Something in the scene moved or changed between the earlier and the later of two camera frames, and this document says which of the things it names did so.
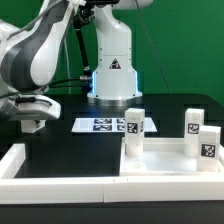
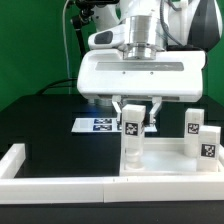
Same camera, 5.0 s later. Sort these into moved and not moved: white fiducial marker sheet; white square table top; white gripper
Moved: white gripper
Not moved: white square table top; white fiducial marker sheet
